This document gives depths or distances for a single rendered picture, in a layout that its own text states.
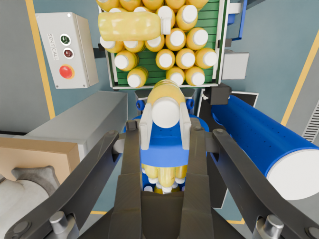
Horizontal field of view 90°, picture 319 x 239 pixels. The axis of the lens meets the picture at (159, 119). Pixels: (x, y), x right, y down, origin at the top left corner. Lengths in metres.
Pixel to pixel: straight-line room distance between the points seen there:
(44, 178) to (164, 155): 0.53
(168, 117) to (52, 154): 0.60
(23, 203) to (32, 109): 1.53
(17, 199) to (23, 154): 0.18
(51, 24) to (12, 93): 1.73
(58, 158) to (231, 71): 0.79
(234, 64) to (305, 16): 1.27
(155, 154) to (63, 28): 0.42
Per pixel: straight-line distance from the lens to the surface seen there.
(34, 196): 0.77
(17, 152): 0.85
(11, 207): 0.74
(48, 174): 0.80
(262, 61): 1.83
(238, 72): 0.80
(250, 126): 1.05
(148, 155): 0.45
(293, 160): 0.87
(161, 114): 0.21
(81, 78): 0.55
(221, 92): 0.64
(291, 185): 0.96
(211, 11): 0.72
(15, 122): 2.39
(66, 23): 0.56
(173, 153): 0.43
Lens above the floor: 1.59
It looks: 67 degrees down
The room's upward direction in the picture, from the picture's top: 177 degrees counter-clockwise
